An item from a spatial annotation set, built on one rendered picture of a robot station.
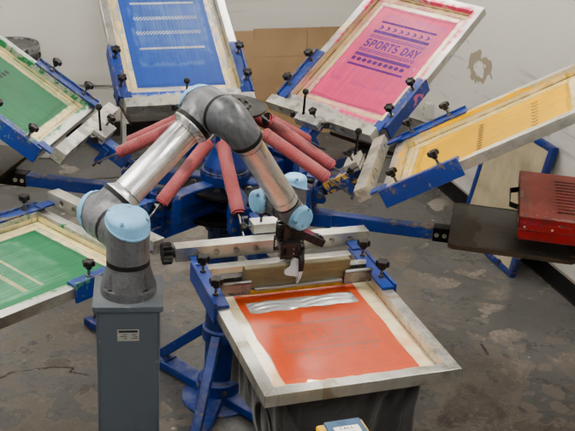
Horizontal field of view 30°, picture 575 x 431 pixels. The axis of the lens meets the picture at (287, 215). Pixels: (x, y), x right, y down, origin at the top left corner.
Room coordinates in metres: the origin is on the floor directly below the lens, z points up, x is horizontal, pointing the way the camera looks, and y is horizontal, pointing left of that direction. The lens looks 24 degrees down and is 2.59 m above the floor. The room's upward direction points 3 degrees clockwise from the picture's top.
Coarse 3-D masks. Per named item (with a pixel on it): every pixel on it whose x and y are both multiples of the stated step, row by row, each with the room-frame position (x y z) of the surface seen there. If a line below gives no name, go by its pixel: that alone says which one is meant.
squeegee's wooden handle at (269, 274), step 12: (264, 264) 3.04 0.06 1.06; (276, 264) 3.05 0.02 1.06; (288, 264) 3.05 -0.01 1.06; (312, 264) 3.08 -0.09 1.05; (324, 264) 3.09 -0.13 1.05; (336, 264) 3.10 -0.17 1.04; (348, 264) 3.12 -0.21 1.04; (252, 276) 3.01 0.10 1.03; (264, 276) 3.02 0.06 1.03; (276, 276) 3.03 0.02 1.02; (288, 276) 3.05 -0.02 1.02; (312, 276) 3.08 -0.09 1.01; (324, 276) 3.09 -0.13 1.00; (336, 276) 3.10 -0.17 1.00; (252, 288) 3.01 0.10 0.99
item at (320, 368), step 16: (240, 304) 2.96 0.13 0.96; (256, 320) 2.87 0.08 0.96; (272, 320) 2.87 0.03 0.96; (288, 320) 2.88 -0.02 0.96; (304, 320) 2.89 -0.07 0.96; (256, 336) 2.77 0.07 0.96; (272, 336) 2.78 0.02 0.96; (272, 352) 2.68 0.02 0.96; (288, 368) 2.61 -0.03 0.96; (304, 368) 2.61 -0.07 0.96; (320, 368) 2.62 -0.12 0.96; (336, 368) 2.62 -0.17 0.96
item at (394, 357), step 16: (320, 288) 3.10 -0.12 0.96; (336, 288) 3.11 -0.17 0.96; (352, 288) 3.11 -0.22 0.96; (336, 304) 3.00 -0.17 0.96; (352, 304) 3.00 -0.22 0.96; (368, 304) 3.01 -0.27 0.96; (368, 320) 2.91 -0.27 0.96; (384, 336) 2.81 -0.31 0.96; (352, 352) 2.71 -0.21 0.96; (368, 352) 2.72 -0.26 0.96; (384, 352) 2.72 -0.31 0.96; (400, 352) 2.73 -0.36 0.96; (352, 368) 2.63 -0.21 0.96; (368, 368) 2.63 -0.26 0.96; (384, 368) 2.64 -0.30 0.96; (400, 368) 2.64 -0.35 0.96
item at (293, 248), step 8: (280, 224) 3.04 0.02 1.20; (280, 232) 3.05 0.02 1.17; (288, 232) 3.05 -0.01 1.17; (296, 232) 3.05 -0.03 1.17; (280, 240) 3.04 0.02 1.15; (288, 240) 3.05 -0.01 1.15; (296, 240) 3.05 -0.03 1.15; (280, 248) 3.03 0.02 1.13; (288, 248) 3.02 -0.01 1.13; (296, 248) 3.04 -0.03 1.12; (304, 248) 3.04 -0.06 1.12; (280, 256) 3.02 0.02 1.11; (288, 256) 3.03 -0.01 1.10; (296, 256) 3.04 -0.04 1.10
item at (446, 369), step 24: (216, 264) 3.16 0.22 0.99; (240, 264) 3.17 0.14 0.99; (216, 312) 2.86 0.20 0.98; (408, 312) 2.91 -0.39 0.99; (240, 336) 2.71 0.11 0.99; (432, 336) 2.77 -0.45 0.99; (240, 360) 2.61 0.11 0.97; (432, 360) 2.69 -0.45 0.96; (264, 384) 2.46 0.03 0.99; (312, 384) 2.47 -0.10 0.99; (336, 384) 2.48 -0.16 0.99; (360, 384) 2.50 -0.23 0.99; (384, 384) 2.52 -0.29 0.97; (408, 384) 2.55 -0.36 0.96
